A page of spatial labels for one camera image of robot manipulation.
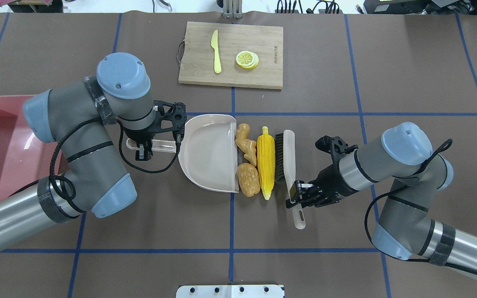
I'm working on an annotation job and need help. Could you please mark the black cables at table edge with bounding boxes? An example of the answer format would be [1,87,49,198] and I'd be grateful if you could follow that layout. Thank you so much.
[276,0,342,14]

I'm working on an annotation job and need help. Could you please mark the pink plastic bin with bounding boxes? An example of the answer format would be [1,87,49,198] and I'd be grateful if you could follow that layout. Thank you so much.
[0,96,56,201]

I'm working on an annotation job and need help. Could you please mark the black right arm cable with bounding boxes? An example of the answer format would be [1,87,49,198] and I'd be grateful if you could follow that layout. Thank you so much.
[364,139,477,274]

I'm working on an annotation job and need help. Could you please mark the yellow toy corn cob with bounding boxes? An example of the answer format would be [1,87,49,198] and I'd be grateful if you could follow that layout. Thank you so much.
[257,126,276,200]

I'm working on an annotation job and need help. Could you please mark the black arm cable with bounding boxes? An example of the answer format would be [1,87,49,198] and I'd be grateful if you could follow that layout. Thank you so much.
[364,139,477,274]
[48,117,181,203]

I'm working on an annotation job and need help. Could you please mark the metal camera stand post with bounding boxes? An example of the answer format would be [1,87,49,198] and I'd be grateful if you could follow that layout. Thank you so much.
[222,0,243,19]

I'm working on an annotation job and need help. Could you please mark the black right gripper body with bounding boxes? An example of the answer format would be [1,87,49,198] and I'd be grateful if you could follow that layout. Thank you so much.
[305,136,358,207]

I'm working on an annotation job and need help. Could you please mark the yellow plastic knife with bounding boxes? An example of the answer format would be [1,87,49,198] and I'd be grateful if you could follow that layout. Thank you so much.
[210,30,222,74]

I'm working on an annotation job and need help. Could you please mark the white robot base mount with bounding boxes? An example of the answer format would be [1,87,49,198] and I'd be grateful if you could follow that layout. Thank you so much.
[176,284,285,298]

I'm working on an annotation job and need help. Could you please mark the bamboo cutting board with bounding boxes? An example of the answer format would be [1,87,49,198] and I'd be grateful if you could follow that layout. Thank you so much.
[178,21,284,90]

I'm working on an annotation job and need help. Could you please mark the beige hand brush black bristles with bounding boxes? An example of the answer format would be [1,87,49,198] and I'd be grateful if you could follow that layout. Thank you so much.
[275,130,306,230]

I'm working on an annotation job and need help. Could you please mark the tan toy ginger root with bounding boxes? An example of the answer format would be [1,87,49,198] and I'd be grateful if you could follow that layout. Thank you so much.
[235,124,257,167]

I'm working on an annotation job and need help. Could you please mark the brown toy potato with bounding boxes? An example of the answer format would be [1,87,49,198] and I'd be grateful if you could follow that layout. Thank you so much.
[237,163,260,197]

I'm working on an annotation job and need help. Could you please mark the yellow toy lemon slices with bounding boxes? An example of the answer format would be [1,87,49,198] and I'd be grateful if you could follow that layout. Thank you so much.
[235,50,260,69]

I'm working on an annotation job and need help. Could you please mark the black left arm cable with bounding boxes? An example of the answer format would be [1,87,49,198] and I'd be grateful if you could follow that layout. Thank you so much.
[48,117,181,203]

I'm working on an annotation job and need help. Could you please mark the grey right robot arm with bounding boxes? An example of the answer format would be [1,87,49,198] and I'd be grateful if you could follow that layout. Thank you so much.
[276,121,477,280]

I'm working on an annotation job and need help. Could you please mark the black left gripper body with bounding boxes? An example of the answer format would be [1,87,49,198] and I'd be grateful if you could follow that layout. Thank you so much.
[120,101,187,145]

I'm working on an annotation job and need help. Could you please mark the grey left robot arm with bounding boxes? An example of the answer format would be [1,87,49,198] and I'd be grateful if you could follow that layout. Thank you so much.
[0,52,187,251]

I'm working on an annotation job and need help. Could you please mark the beige plastic dustpan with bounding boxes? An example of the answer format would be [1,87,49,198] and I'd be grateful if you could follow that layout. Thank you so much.
[126,114,240,194]

